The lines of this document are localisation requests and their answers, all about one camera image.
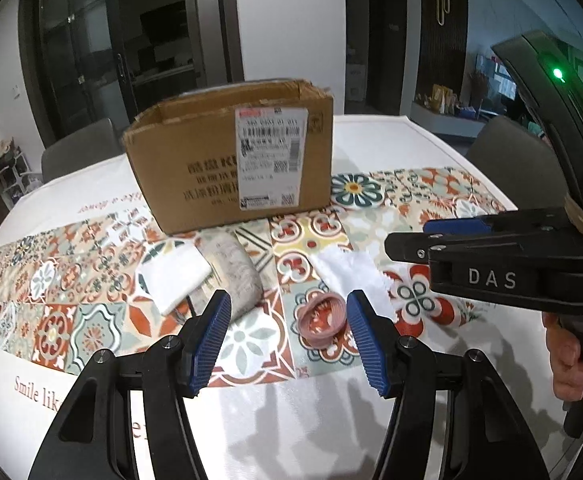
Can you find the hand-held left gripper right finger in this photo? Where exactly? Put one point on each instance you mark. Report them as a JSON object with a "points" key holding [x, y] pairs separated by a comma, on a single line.
{"points": [[369, 345]]}

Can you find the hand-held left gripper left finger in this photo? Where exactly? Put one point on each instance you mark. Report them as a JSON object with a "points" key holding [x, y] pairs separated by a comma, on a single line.
{"points": [[209, 350]]}

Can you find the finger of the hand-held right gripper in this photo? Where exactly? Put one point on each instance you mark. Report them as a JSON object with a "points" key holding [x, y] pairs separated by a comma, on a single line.
{"points": [[411, 247], [456, 225]]}

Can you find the white tissue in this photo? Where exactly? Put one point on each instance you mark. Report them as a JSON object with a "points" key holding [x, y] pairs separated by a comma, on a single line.
{"points": [[356, 272]]}

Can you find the pink tape roll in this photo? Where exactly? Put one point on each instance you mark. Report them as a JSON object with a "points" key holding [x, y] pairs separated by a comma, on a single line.
{"points": [[304, 322]]}

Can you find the brown cardboard box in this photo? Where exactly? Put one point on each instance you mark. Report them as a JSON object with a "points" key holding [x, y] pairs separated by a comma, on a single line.
{"points": [[186, 160]]}

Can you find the person's right hand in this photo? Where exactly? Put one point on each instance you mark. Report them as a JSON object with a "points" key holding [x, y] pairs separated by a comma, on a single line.
{"points": [[564, 365]]}

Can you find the white folded cloth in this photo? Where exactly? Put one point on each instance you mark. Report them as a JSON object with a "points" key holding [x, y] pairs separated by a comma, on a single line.
{"points": [[171, 275]]}

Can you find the grey patterned pouch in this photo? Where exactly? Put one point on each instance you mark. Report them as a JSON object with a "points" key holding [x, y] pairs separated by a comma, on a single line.
{"points": [[236, 270]]}

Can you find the grey dining chair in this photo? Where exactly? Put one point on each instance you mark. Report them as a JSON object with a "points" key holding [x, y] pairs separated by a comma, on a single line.
{"points": [[81, 150], [511, 160]]}

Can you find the white sideboard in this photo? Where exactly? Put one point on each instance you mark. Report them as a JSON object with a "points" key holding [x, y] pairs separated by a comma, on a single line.
{"points": [[451, 120]]}

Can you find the brown paper bags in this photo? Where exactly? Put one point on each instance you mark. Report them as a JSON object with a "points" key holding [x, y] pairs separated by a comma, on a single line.
{"points": [[442, 99]]}

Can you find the dark wooden door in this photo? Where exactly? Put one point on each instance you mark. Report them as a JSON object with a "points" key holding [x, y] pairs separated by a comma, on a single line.
{"points": [[394, 35]]}

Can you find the white shoe rack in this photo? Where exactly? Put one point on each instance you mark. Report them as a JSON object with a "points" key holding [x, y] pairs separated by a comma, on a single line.
{"points": [[14, 172]]}

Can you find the sliding glass door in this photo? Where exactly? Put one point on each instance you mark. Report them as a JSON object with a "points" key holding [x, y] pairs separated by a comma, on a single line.
{"points": [[96, 50]]}

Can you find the looped wall lamp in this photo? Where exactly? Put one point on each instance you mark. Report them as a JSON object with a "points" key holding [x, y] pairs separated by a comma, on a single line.
{"points": [[442, 5]]}

